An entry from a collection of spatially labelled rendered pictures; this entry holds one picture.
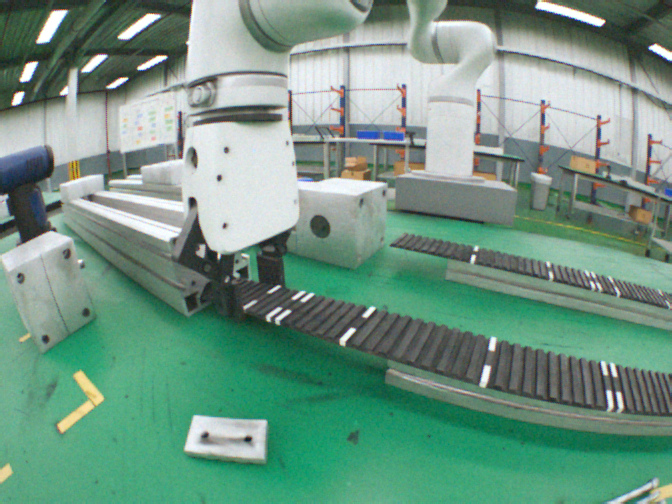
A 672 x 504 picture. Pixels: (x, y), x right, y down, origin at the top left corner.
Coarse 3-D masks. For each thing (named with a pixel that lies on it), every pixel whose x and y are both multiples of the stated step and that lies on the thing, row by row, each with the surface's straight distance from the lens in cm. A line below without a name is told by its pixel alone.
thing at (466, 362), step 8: (464, 336) 23; (472, 336) 24; (480, 336) 24; (464, 344) 22; (472, 344) 23; (480, 344) 23; (456, 352) 22; (464, 352) 22; (472, 352) 22; (480, 352) 22; (456, 360) 21; (464, 360) 21; (472, 360) 21; (480, 360) 22; (456, 368) 20; (464, 368) 21; (472, 368) 21; (448, 376) 20; (456, 376) 20; (464, 376) 20; (472, 376) 20
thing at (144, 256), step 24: (72, 216) 85; (96, 216) 55; (120, 216) 45; (144, 216) 52; (168, 216) 44; (96, 240) 60; (120, 240) 44; (144, 240) 35; (168, 240) 29; (120, 264) 48; (144, 264) 37; (168, 264) 31; (240, 264) 36; (168, 288) 33; (192, 288) 32; (192, 312) 33
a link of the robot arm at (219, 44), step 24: (216, 0) 25; (240, 0) 23; (192, 24) 27; (216, 24) 24; (240, 24) 23; (192, 48) 26; (216, 48) 23; (240, 48) 23; (264, 48) 23; (288, 48) 25; (192, 72) 25; (216, 72) 23; (240, 72) 23; (264, 72) 23
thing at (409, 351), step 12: (420, 324) 24; (432, 324) 24; (408, 336) 22; (420, 336) 22; (432, 336) 23; (396, 348) 21; (408, 348) 22; (420, 348) 21; (396, 360) 21; (408, 360) 20
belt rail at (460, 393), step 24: (408, 384) 23; (432, 384) 22; (456, 384) 21; (480, 408) 23; (504, 408) 22; (528, 408) 23; (552, 408) 23; (576, 408) 23; (624, 432) 28; (648, 432) 29
